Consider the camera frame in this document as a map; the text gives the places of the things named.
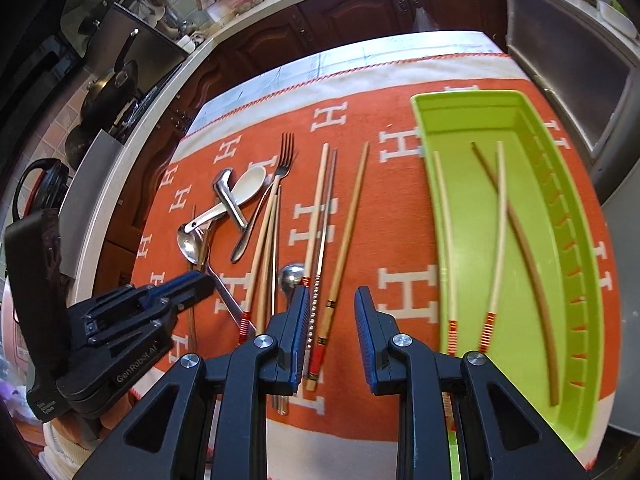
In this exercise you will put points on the dark cooking pot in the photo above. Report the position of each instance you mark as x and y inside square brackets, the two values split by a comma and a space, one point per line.
[80, 147]

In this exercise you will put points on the steel fork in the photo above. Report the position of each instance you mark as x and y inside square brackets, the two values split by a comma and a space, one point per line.
[265, 205]

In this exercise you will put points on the white ceramic spoon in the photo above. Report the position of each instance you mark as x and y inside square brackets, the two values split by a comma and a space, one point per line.
[252, 180]

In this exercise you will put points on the red patterned chopstick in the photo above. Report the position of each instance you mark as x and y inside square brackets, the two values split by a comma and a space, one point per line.
[316, 355]

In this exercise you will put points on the stainless steel appliance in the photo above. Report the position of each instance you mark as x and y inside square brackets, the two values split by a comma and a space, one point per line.
[565, 60]

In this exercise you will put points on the person's left forearm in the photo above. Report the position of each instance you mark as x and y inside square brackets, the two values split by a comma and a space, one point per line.
[70, 440]

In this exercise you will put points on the stainless steel wall panel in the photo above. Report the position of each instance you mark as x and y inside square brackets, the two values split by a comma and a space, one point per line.
[150, 45]

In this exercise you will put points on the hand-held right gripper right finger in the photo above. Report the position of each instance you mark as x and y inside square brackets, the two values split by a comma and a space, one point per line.
[365, 330]

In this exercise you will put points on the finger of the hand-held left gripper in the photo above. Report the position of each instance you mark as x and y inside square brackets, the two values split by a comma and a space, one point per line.
[187, 284]
[150, 320]

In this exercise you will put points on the orange patterned blanket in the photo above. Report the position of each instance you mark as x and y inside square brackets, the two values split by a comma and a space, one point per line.
[400, 185]

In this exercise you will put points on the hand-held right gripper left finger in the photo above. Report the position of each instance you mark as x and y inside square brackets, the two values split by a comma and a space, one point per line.
[300, 322]

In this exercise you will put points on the bamboo chopstick with black bands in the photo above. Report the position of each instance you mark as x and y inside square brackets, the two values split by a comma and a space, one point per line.
[344, 240]

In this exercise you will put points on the large steel spoon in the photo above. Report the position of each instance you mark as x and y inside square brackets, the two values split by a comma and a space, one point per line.
[187, 250]

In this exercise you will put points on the pink white appliance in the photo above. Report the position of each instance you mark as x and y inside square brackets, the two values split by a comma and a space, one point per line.
[12, 340]

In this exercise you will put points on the gas stove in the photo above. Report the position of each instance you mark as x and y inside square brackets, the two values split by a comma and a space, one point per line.
[135, 110]

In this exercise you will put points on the thin dark brown chopstick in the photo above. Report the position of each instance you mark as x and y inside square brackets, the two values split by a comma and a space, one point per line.
[193, 332]

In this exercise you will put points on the stainless steel side sheet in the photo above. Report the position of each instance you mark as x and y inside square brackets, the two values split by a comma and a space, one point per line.
[92, 195]

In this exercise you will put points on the green plastic tray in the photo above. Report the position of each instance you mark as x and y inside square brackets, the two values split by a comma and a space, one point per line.
[470, 240]

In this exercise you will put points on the grey metal beaded chopstick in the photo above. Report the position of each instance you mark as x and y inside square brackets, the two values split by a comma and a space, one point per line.
[325, 210]

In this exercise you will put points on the black frying pan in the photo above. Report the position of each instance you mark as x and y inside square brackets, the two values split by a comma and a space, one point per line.
[110, 85]

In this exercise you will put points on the pale chopstick with red wrap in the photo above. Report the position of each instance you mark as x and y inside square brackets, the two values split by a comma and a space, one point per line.
[260, 255]
[316, 210]
[501, 230]

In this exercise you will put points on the plain wooden chopstick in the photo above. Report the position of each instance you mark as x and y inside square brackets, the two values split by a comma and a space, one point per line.
[266, 270]

